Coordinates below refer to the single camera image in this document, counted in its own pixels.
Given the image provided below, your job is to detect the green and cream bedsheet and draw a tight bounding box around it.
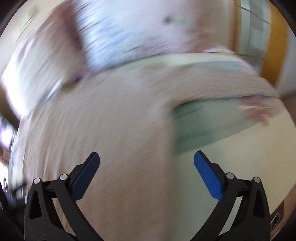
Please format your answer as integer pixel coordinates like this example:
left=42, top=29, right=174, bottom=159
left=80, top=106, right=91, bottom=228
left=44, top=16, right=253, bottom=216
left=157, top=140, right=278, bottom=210
left=106, top=55, right=295, bottom=240

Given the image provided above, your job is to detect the pink floral pillow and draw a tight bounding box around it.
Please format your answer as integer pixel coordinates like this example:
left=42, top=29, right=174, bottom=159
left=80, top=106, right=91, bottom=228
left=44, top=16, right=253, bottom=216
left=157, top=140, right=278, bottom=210
left=1, top=1, right=89, bottom=119

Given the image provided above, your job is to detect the white floral pillow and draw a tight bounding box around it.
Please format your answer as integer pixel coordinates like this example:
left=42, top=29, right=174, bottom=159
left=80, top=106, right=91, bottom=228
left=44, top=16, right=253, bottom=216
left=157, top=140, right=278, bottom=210
left=73, top=1, right=234, bottom=72

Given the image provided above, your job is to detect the wooden bed frame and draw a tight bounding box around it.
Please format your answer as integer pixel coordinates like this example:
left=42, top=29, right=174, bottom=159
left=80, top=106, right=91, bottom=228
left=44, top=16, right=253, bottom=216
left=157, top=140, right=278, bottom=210
left=232, top=1, right=288, bottom=86

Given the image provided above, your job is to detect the beige cable-knit sweater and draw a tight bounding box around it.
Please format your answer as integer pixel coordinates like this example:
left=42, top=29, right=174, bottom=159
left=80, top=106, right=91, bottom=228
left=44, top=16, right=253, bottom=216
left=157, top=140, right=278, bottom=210
left=23, top=65, right=277, bottom=240

